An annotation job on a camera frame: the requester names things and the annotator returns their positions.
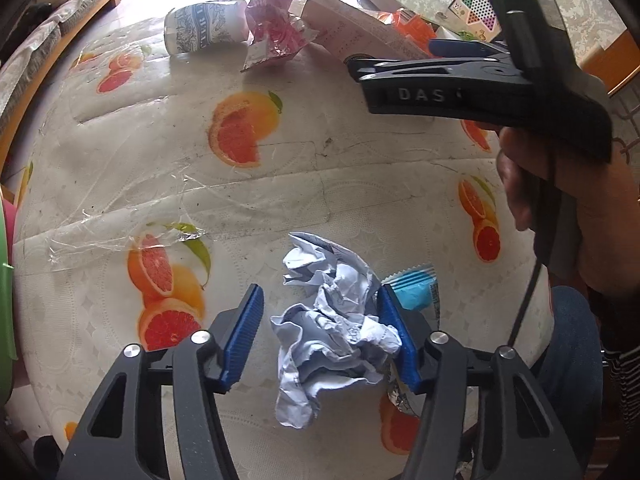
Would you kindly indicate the striped sofa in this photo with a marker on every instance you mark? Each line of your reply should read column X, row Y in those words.
column 30, row 60

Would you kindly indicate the white paper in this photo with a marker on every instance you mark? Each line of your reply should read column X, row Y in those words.
column 330, row 325

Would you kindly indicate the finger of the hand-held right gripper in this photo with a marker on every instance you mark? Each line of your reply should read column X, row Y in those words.
column 450, row 46
column 400, row 66

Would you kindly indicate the blue jeans leg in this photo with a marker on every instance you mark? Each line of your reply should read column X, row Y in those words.
column 570, row 350

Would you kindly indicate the striped shirt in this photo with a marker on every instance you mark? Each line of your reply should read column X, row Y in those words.
column 625, row 395

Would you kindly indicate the orange plastic bag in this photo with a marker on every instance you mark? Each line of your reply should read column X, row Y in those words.
column 412, row 25

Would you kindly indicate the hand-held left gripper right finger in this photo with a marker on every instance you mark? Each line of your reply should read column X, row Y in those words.
column 397, row 330

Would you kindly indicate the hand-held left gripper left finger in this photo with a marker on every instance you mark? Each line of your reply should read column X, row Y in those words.
column 245, row 330

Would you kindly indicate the white printed paper cup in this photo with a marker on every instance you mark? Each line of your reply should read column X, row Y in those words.
column 205, row 27

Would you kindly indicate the checkers game board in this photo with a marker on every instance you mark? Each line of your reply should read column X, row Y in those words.
column 475, row 10

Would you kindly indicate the pink crumpled wrapper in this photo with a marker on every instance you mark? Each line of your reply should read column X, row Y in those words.
column 275, row 30

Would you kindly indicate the beige cardboard box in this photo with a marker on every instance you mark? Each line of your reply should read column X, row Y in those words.
column 350, row 30

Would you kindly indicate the person's right hand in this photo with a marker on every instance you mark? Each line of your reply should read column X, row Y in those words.
column 600, row 210

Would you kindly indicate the clear plastic film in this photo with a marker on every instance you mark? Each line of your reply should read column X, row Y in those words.
column 100, row 225

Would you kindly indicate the blue snack wrapper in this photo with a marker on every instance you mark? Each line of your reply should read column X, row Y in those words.
column 415, row 290

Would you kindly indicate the red bin with green rim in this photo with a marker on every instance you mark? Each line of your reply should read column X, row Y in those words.
column 6, row 310

